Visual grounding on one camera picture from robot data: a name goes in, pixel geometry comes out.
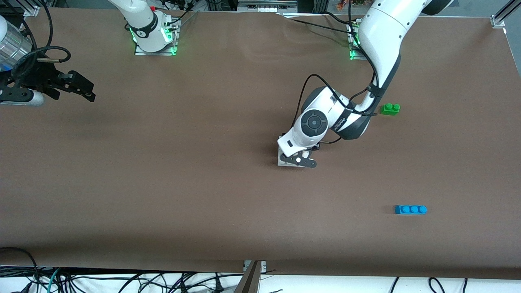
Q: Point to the brown table cover sheet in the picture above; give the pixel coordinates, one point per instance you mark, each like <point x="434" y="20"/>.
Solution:
<point x="163" y="162"/>

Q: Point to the aluminium corner bracket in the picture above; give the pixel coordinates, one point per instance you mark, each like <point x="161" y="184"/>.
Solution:
<point x="31" y="10"/>
<point x="498" y="21"/>

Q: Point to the dark metal profile bar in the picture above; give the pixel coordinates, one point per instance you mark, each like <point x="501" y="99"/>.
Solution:
<point x="249" y="283"/>

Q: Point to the blue three-stud block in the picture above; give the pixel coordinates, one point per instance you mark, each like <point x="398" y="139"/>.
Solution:
<point x="410" y="210"/>

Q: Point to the silver metal bracket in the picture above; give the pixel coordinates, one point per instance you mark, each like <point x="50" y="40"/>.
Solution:
<point x="263" y="266"/>

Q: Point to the green two-stud block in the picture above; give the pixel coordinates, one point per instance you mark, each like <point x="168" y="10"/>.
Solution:
<point x="389" y="110"/>

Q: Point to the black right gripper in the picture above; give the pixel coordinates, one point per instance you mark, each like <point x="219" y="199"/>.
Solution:
<point x="33" y="74"/>

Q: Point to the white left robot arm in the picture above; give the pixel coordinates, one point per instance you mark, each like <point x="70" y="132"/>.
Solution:
<point x="382" y="36"/>

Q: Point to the grey aluminium frame rail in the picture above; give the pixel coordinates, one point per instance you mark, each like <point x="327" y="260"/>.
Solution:
<point x="264" y="6"/>

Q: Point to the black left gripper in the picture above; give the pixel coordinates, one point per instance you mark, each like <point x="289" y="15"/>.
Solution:
<point x="315" y="148"/>

